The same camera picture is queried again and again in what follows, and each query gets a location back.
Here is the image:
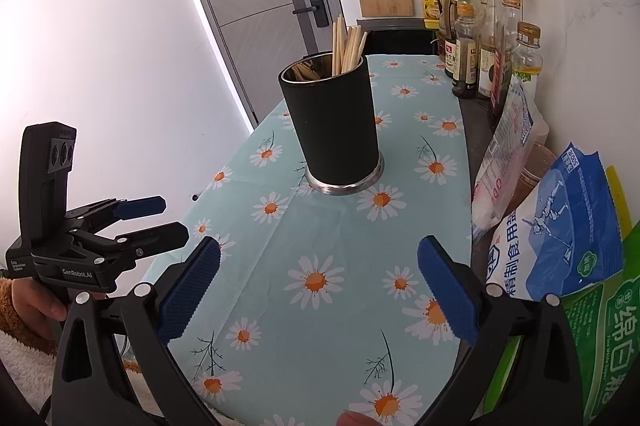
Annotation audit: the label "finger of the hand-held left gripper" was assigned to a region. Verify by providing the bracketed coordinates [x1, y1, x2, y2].
[75, 221, 190, 261]
[65, 195, 167, 232]

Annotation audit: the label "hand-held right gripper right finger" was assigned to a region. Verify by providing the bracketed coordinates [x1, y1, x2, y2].
[418, 235, 586, 426]

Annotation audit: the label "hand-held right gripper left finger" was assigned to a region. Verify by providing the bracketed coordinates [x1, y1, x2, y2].
[51, 236, 222, 426]

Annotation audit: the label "black cylindrical utensil holder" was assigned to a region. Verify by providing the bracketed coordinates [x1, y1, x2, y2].
[278, 52, 385, 197]

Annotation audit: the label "bunch of wooden chopsticks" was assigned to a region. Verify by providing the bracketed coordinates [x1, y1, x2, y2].
[290, 15, 370, 82]

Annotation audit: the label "person's left forearm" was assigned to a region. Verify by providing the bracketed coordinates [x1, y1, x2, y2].
[0, 278, 126, 407]

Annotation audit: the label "person's left hand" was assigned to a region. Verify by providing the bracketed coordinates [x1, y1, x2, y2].
[12, 278, 68, 339]

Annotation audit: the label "blue and white salt bag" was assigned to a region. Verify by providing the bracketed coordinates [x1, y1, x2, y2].
[486, 143, 626, 302]

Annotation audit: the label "daisy print tablecloth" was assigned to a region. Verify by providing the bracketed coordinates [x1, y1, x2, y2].
[135, 53, 476, 426]

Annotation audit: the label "clear bag brown contents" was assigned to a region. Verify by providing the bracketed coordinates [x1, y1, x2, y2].
[517, 143, 558, 192]

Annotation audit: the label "green sugar bag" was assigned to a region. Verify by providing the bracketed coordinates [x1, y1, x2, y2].
[482, 166, 640, 426]

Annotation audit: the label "white bag red print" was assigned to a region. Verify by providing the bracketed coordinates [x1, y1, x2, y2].
[471, 76, 548, 237]

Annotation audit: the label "tall bottle red label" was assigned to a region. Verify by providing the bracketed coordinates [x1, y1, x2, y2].
[487, 0, 523, 132]

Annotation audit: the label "clear bottle yellow cap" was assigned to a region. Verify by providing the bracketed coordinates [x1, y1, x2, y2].
[475, 0, 503, 102]

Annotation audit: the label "dark bottle pale label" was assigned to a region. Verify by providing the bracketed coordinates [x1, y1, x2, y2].
[452, 3, 478, 99]

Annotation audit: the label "oil bottle green label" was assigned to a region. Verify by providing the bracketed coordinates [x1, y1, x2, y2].
[511, 22, 545, 82]

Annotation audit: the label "black kitchen sink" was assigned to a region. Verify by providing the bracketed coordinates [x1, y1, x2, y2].
[357, 28, 438, 56]

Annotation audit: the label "yellow oil jug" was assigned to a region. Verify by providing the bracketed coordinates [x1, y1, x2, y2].
[420, 0, 443, 29]

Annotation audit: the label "black door lock handle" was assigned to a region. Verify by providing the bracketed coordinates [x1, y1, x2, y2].
[292, 0, 328, 28]

